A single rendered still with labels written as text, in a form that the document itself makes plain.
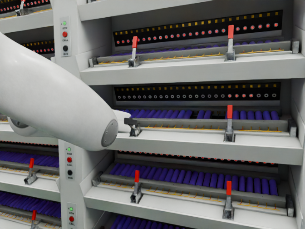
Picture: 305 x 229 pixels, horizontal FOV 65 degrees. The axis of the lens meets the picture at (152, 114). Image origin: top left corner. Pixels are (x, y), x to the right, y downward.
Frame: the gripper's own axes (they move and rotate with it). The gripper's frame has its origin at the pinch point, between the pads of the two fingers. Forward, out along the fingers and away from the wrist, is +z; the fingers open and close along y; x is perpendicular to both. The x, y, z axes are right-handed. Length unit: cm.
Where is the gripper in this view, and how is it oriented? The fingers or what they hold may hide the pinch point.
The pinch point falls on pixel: (124, 122)
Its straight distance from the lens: 64.9
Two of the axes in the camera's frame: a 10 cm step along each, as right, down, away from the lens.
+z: 3.7, 1.0, 9.2
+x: 0.5, -9.9, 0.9
